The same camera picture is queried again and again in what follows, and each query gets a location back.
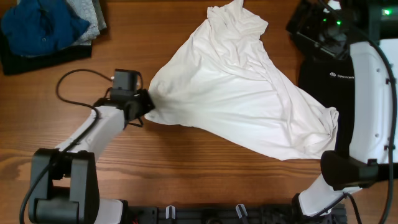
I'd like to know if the white t-shirt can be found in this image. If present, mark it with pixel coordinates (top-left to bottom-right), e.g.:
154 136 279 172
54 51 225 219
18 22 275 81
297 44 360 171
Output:
146 1 339 161

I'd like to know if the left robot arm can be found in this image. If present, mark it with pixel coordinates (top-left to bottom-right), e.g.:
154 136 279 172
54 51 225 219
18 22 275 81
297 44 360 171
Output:
22 89 155 223

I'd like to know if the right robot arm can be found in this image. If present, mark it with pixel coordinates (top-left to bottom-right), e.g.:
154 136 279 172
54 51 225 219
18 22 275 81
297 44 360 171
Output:
286 1 397 220

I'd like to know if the light grey folded garment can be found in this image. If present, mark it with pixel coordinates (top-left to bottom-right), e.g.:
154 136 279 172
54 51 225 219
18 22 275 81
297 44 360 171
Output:
66 0 107 45

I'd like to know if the blue shirt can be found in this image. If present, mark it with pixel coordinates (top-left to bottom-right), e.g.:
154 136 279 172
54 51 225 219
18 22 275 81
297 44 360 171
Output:
1 0 90 57

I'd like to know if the black folded garment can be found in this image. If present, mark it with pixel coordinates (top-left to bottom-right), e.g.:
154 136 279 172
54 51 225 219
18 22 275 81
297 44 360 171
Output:
1 33 93 75

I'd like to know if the black garment with logo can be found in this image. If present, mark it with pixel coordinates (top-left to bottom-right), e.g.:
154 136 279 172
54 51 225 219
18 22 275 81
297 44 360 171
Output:
298 57 355 157

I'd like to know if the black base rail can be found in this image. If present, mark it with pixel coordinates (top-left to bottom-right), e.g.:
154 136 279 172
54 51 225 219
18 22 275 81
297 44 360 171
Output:
128 204 348 224

